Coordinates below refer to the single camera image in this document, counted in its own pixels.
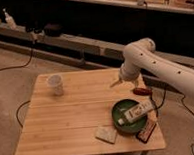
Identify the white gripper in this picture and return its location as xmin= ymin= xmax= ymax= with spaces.
xmin=109 ymin=64 xmax=140 ymax=88

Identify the green round bowl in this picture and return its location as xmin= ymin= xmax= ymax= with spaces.
xmin=111 ymin=99 xmax=148 ymax=134

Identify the dark red eraser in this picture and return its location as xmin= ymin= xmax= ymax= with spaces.
xmin=136 ymin=119 xmax=156 ymax=144

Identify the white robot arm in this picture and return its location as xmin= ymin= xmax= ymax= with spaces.
xmin=118 ymin=37 xmax=194 ymax=99

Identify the red oblong object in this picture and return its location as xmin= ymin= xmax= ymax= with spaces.
xmin=132 ymin=87 xmax=152 ymax=96

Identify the white tube in bowl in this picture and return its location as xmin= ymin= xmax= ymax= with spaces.
xmin=118 ymin=100 xmax=154 ymax=125

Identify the beige sponge block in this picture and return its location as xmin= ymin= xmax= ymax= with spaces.
xmin=95 ymin=126 xmax=117 ymax=144

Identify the wooden table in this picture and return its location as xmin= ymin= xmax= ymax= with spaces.
xmin=15 ymin=69 xmax=165 ymax=155

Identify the black object on ledge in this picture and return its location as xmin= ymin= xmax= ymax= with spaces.
xmin=44 ymin=23 xmax=62 ymax=37

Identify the white bottle on ledge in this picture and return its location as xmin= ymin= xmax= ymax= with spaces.
xmin=3 ymin=9 xmax=17 ymax=30

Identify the black cable on floor left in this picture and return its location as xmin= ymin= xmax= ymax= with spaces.
xmin=0 ymin=45 xmax=36 ymax=75

